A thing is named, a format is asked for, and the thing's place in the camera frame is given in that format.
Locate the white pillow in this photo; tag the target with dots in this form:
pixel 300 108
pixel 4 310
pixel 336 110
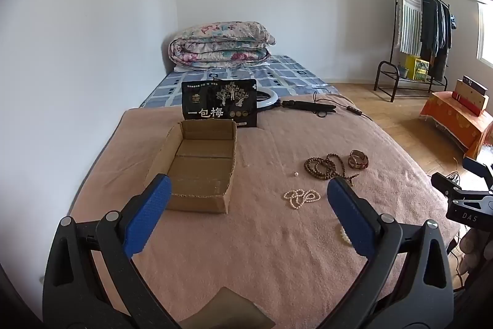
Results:
pixel 185 69

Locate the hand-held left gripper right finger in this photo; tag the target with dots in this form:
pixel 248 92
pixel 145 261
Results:
pixel 352 217

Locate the orange cloth covered table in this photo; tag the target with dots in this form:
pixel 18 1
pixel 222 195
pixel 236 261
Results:
pixel 446 115

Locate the striped hanging cloth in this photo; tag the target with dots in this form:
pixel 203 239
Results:
pixel 409 13

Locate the black snack bag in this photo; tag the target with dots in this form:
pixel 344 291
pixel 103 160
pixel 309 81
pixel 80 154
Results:
pixel 219 101

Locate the dark flat box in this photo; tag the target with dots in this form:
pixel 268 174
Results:
pixel 475 84

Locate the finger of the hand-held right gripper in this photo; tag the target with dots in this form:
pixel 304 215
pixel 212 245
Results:
pixel 477 168
pixel 443 184

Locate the yellow box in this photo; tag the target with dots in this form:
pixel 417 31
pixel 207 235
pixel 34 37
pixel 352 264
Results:
pixel 418 67

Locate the cardboard box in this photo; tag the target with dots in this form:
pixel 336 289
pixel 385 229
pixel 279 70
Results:
pixel 200 167

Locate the pink blanket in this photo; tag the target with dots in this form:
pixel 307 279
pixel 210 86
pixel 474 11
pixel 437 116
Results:
pixel 269 255

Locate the blue checked bed mattress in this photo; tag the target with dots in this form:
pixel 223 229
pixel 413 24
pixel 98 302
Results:
pixel 281 72

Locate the window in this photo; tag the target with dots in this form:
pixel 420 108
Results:
pixel 486 32

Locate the dark hanging clothes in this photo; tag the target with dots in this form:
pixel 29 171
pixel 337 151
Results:
pixel 434 32

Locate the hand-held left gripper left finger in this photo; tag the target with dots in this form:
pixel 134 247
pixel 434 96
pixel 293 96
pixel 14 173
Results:
pixel 148 213

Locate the person's right hand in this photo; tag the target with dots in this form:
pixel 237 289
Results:
pixel 472 248

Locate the folded floral quilt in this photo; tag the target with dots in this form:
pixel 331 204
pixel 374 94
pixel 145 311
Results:
pixel 221 45

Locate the black metal clothes rack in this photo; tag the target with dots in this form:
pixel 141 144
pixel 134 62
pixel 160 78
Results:
pixel 393 24

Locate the tan and red box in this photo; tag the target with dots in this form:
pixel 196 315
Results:
pixel 468 97

